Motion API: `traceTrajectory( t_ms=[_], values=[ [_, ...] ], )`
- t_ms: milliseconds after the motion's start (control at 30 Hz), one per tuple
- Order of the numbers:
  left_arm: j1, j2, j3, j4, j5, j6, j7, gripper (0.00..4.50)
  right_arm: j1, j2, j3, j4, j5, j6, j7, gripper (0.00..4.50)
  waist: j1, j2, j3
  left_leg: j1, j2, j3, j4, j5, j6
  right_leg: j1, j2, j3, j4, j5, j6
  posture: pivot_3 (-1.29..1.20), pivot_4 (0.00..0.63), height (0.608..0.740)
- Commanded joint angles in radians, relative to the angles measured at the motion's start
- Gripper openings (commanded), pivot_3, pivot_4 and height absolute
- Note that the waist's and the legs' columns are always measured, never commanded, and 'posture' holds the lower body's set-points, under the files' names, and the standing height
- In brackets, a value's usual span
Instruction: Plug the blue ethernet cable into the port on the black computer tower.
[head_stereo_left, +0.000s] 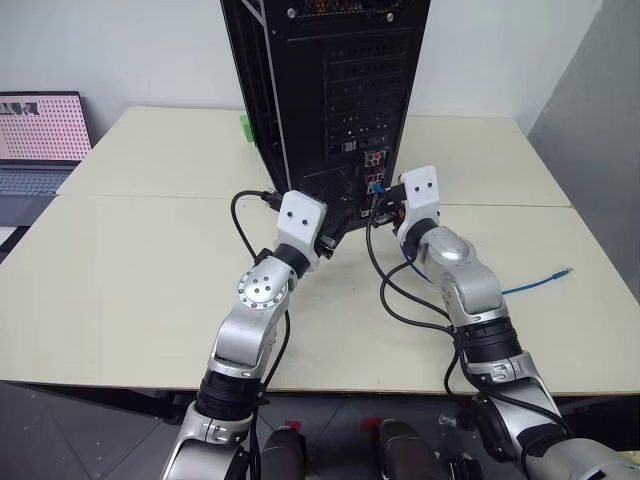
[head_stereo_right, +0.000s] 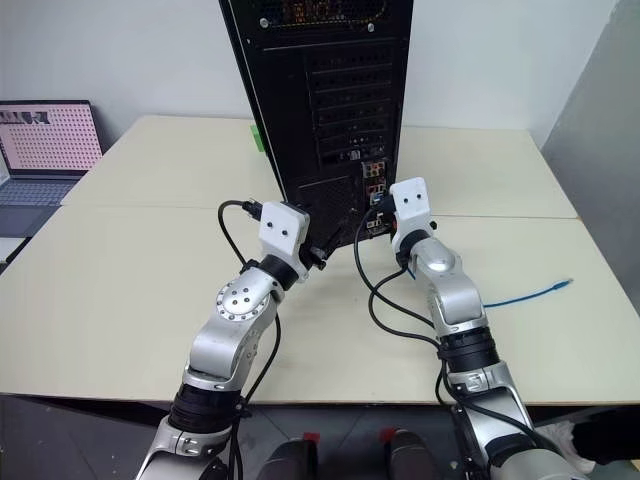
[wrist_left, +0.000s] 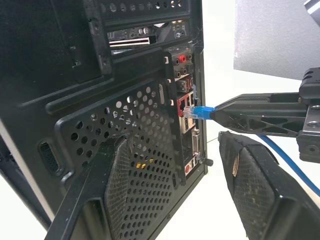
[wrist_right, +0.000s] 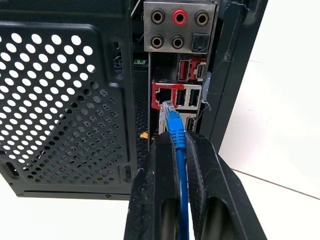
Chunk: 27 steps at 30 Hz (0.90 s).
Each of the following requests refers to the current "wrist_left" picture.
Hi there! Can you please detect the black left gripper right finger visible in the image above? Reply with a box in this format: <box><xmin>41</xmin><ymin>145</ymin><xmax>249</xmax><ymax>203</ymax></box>
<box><xmin>218</xmin><ymin>130</ymin><xmax>320</xmax><ymax>240</ymax></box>

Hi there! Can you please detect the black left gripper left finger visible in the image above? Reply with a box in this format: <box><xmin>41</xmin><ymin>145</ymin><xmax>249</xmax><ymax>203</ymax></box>
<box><xmin>44</xmin><ymin>136</ymin><xmax>133</xmax><ymax>240</ymax></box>

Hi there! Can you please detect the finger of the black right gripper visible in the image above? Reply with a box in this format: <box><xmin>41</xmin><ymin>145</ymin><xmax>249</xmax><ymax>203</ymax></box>
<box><xmin>209</xmin><ymin>109</ymin><xmax>307</xmax><ymax>138</ymax></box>
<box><xmin>214</xmin><ymin>92</ymin><xmax>308</xmax><ymax>113</ymax></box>

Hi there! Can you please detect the blue ethernet cable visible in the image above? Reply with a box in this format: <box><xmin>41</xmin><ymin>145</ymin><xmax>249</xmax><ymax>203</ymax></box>
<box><xmin>183</xmin><ymin>105</ymin><xmax>320</xmax><ymax>197</ymax></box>

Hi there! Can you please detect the black computer tower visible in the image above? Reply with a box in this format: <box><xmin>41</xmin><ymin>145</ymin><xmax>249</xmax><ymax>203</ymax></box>
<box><xmin>0</xmin><ymin>0</ymin><xmax>214</xmax><ymax>240</ymax></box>

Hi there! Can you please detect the grey flat panel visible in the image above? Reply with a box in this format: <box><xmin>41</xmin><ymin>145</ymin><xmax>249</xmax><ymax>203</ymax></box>
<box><xmin>233</xmin><ymin>0</ymin><xmax>320</xmax><ymax>81</ymax></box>

